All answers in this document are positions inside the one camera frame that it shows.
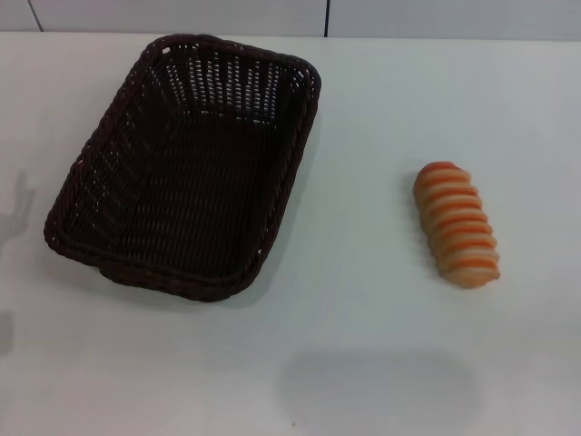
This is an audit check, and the dark brown woven basket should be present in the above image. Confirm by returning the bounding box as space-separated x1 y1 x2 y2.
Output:
43 34 324 306

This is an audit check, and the orange striped bread roll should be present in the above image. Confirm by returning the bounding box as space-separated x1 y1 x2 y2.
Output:
412 161 502 288

